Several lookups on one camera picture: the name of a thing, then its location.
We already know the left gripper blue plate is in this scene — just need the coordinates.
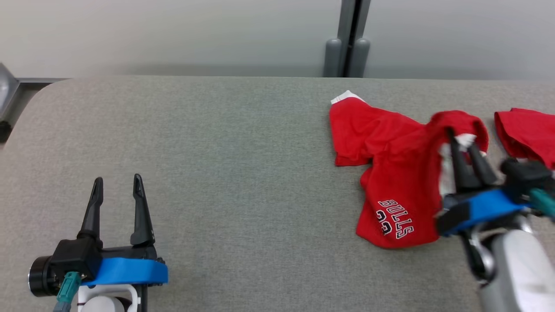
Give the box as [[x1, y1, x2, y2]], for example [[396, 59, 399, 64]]
[[78, 173, 169, 286]]

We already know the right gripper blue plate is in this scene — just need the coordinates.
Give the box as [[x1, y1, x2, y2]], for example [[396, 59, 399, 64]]
[[436, 128, 527, 237]]

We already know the red Bulls jersey white trim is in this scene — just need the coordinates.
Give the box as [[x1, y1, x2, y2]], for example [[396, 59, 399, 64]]
[[329, 90, 555, 250]]

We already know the teal right camera cable connector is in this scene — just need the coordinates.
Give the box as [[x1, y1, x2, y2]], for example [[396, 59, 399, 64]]
[[529, 188, 555, 217]]

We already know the teal camera cable connector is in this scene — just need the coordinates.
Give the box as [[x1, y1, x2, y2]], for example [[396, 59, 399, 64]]
[[529, 188, 555, 217], [53, 272, 82, 312]]

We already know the teal left camera cable connector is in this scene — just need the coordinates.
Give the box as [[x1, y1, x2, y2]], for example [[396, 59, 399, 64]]
[[53, 272, 82, 312]]

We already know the grey metal floor frame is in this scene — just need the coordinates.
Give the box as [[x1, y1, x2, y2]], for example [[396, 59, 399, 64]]
[[0, 63, 70, 143]]

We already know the grey metal partition post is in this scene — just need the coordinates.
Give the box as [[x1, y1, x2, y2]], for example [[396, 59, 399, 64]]
[[323, 0, 372, 78]]

